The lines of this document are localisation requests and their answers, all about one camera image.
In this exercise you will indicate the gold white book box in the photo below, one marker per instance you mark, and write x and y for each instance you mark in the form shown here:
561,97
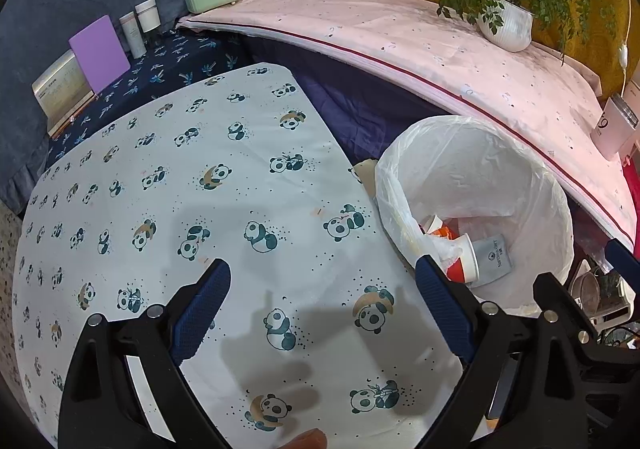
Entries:
61,91

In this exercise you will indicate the pink tablecloth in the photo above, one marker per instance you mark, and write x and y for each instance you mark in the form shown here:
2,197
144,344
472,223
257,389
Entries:
545,101

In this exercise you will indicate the white jar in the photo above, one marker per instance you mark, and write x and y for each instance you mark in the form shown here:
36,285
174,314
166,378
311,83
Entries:
147,15

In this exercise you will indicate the orange plastic wrapper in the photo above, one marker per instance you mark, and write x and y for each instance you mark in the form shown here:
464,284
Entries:
444,232

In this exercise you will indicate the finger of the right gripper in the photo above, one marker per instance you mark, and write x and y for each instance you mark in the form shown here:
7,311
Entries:
555,301
622,260

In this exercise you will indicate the white bottle tube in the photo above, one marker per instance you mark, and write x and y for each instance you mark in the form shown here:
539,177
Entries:
132,33

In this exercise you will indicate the red cloth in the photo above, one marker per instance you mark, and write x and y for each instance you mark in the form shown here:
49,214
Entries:
632,179

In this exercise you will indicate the person left hand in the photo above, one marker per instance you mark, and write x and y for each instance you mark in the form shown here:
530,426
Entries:
312,439

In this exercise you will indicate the purple card board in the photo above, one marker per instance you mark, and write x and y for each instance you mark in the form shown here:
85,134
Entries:
99,54

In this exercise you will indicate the panda print tablecloth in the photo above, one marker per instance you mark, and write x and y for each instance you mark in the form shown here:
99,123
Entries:
322,327

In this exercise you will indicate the grey packet in bin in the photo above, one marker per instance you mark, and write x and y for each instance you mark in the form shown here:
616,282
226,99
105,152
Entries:
493,261

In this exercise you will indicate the red white paper cup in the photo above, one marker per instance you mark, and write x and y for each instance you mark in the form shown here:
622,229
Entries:
465,269

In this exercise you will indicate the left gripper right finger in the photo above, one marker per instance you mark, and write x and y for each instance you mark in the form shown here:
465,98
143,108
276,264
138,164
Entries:
454,308

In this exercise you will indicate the white lined trash bin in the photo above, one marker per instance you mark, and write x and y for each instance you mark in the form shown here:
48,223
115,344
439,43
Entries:
461,169

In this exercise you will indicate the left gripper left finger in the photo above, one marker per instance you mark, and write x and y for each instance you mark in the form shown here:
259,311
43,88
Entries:
193,309

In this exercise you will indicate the navy palm print cloth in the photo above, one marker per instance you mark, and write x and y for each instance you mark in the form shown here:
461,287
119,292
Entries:
182,58

